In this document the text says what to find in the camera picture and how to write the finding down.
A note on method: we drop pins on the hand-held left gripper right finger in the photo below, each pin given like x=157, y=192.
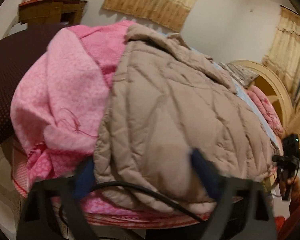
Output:
x=202, y=165

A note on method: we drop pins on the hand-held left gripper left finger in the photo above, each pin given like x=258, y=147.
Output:
x=86, y=177

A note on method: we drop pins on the beige quilted jacket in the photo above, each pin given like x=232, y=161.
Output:
x=177, y=110

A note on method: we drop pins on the person's right hand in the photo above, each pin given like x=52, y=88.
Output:
x=296, y=187

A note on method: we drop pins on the folded pink blanket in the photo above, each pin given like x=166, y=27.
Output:
x=265, y=110

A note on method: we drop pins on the cream bed headboard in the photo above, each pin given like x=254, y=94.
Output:
x=265, y=85

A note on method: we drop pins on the patterned pillow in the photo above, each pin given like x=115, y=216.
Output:
x=242, y=73

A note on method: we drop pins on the beige patterned window curtain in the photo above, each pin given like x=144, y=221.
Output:
x=152, y=5
x=287, y=55

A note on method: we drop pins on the pink and blue bed sheet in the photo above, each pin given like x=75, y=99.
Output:
x=65, y=80

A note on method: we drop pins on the dark round table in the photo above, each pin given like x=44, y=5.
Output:
x=15, y=62

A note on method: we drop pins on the brown wooden desk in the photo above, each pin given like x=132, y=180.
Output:
x=52, y=11

